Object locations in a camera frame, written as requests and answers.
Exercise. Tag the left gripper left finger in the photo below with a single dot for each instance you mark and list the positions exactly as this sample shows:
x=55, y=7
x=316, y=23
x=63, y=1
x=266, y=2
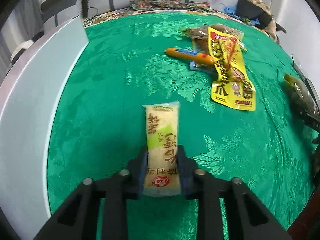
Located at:
x=99, y=207

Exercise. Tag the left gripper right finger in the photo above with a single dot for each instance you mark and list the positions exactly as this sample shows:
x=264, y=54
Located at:
x=229, y=202

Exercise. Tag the yellow chicken feet snack pack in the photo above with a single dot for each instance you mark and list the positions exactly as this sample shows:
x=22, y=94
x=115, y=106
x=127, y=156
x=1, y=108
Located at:
x=231, y=72

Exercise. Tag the rice cracker snack pack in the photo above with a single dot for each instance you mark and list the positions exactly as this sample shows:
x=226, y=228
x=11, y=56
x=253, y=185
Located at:
x=162, y=178

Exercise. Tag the orange sausage stick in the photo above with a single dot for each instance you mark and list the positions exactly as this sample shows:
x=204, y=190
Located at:
x=199, y=58

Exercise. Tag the yellow-edged clear snack pack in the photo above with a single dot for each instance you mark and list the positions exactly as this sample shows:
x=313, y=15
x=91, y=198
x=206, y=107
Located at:
x=300, y=95

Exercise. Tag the black bag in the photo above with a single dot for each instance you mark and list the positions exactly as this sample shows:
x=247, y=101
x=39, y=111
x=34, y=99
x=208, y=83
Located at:
x=248, y=10

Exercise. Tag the white storage box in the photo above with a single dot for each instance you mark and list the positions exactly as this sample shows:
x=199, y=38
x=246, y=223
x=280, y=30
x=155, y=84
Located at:
x=30, y=94

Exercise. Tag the blue-edged orange drumstick pack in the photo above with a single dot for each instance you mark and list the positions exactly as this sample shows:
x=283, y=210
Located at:
x=201, y=46

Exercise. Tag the blue cloth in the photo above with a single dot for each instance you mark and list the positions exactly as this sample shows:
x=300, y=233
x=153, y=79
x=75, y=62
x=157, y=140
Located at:
x=230, y=11

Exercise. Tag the brown vacuum snack pack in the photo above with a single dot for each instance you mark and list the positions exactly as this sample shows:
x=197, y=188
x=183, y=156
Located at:
x=200, y=33

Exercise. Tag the green patterned tablecloth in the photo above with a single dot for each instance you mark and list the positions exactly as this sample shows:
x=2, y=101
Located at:
x=126, y=93

